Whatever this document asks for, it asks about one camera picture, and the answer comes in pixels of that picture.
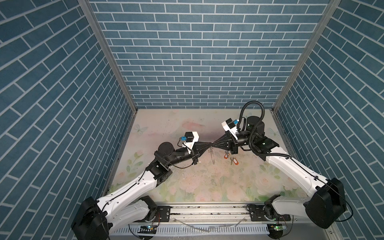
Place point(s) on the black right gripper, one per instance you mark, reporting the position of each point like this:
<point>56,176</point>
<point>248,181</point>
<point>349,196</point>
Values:
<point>227,142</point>

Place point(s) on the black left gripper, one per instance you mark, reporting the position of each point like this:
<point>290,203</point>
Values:
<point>195,153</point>

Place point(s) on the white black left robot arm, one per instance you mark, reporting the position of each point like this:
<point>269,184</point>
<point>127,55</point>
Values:
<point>96,219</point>

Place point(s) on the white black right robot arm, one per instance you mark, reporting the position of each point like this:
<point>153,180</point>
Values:
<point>325,198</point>

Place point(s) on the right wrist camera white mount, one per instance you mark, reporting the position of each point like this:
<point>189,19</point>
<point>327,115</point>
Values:
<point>230,127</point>

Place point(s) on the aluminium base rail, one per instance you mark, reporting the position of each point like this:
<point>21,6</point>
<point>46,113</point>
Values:
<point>240,211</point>

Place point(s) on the white slotted cable duct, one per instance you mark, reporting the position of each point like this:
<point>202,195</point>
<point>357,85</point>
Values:
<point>194,230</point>

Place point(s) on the aluminium corner post right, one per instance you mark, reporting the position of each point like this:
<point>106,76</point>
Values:
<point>318,30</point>

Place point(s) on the aluminium corner post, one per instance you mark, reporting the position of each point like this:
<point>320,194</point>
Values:
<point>318,30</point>
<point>92,20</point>

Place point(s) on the aluminium corner post left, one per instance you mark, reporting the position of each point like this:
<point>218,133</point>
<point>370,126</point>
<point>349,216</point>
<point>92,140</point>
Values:
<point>92,20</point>

